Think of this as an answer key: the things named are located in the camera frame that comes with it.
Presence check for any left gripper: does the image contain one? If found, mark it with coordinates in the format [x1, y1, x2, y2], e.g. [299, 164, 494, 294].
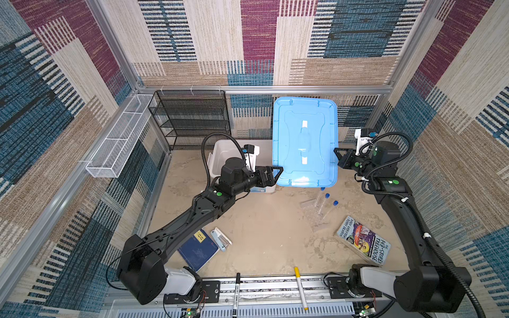
[230, 166, 282, 199]

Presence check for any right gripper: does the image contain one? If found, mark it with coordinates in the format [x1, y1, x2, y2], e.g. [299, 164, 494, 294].
[333, 147, 379, 179]

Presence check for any blue plastic lid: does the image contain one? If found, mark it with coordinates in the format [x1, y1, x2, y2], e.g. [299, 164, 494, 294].
[273, 97, 339, 188]

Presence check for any blue-capped test tube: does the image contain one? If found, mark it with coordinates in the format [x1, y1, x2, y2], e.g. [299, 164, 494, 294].
[318, 193, 330, 215]
[314, 188, 329, 209]
[322, 200, 339, 220]

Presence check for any white plastic bin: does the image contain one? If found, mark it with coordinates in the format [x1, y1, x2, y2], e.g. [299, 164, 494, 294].
[207, 140, 275, 197]

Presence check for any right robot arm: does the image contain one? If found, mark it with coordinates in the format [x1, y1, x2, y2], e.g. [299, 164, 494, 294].
[334, 139, 485, 317]

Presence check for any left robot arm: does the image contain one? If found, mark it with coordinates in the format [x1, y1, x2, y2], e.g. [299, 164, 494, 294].
[116, 157, 284, 305]

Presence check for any colourful treehouse paperback book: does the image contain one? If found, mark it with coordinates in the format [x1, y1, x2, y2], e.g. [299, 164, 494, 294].
[336, 216, 392, 266]

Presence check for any yellow-capped white marker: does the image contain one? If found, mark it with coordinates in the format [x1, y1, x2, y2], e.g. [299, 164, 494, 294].
[294, 266, 309, 312]

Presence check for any black mesh shelf rack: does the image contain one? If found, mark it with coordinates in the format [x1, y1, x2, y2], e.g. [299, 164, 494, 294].
[148, 90, 231, 151]

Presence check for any blue notebook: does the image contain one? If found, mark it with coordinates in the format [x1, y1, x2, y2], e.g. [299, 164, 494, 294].
[178, 229, 220, 272]

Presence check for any black marker pen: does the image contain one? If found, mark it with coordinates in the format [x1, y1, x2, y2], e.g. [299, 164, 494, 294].
[232, 272, 241, 318]

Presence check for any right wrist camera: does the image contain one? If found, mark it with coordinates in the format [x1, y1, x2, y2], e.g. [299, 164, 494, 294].
[354, 128, 378, 156]

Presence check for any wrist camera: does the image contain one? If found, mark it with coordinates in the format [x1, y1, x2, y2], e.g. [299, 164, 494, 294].
[243, 144, 260, 172]
[354, 128, 378, 156]

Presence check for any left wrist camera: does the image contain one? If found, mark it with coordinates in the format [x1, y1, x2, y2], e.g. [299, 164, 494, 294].
[243, 144, 260, 172]

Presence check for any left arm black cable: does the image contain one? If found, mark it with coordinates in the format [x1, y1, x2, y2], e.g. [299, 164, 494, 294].
[200, 132, 248, 192]

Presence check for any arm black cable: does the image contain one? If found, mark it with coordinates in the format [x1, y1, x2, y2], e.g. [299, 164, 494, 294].
[359, 130, 488, 318]
[200, 132, 248, 192]

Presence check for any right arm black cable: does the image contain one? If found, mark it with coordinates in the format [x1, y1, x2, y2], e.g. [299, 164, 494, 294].
[359, 130, 488, 318]

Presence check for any white wire basket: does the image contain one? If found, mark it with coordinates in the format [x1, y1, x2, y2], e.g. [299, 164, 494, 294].
[86, 94, 152, 178]

